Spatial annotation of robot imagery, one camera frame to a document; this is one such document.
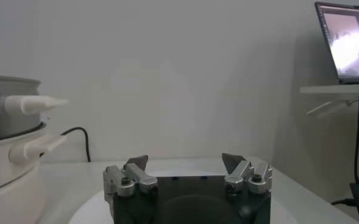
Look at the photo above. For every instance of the white round plate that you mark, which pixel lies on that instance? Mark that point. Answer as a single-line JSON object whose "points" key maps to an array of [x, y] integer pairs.
{"points": [[90, 213]]}

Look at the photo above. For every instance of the open laptop with dark screen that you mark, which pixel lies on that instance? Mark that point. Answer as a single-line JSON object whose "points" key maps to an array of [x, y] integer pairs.
{"points": [[346, 45]]}

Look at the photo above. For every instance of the white electric cooker base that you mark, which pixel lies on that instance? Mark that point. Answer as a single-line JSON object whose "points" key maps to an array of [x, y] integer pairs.
{"points": [[2, 182]]}

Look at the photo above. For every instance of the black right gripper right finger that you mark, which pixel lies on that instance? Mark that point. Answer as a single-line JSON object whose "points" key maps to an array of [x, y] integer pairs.
{"points": [[243, 176]]}

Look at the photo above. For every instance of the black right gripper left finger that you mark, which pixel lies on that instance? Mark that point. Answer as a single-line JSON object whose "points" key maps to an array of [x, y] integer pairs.
{"points": [[130, 179]]}

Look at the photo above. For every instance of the stainless steel steamer basket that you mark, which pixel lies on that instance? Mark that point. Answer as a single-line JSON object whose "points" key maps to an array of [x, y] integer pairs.
{"points": [[8, 121]]}

